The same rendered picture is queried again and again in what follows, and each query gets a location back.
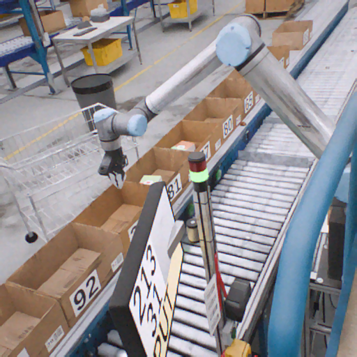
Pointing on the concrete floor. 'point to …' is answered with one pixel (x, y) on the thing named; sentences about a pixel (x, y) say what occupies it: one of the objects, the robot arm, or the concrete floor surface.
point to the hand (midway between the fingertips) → (118, 187)
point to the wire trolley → (51, 175)
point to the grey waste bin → (94, 93)
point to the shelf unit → (322, 193)
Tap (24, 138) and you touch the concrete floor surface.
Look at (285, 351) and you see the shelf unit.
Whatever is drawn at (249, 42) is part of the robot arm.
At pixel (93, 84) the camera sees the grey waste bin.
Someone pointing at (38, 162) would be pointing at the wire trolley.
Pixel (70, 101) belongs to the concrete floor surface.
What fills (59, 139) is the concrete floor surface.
